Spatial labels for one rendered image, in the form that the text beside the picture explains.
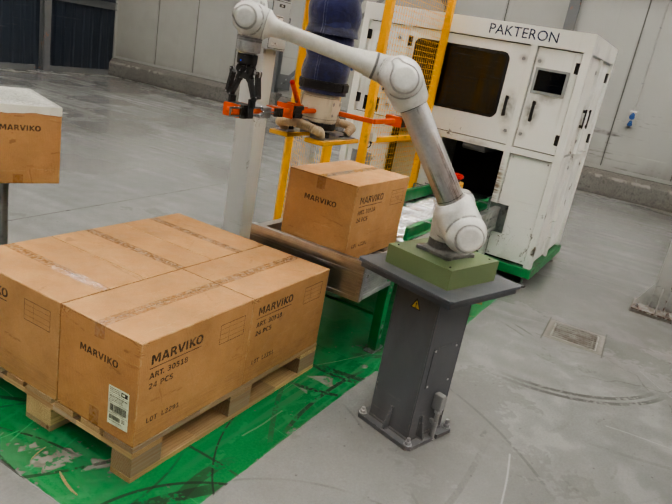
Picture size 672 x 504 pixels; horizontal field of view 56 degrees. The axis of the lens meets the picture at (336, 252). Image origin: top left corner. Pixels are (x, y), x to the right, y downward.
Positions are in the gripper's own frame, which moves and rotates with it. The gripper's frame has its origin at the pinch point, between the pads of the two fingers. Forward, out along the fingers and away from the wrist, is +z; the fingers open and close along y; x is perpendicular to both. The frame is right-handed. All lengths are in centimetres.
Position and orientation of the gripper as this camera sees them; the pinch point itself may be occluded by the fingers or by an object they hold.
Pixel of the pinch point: (240, 108)
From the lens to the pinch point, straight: 245.6
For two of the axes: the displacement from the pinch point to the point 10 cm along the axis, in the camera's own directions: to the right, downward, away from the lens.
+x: -4.9, 1.8, -8.5
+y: -8.5, -3.0, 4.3
